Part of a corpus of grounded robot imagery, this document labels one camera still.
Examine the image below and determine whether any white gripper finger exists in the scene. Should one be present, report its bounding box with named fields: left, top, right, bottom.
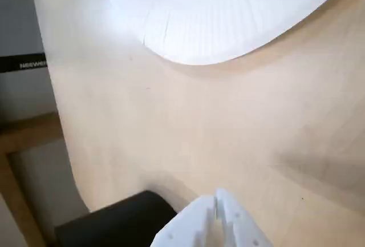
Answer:
left=214, top=188, right=272, bottom=247
left=150, top=195, right=216, bottom=247

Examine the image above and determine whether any black pot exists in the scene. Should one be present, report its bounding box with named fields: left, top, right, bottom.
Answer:
left=53, top=189, right=179, bottom=247

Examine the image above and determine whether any white paper plate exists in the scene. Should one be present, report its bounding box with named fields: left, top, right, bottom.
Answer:
left=99, top=0, right=358, bottom=66

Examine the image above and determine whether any light wooden frame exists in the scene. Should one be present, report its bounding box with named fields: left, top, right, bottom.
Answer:
left=0, top=112, right=67, bottom=247

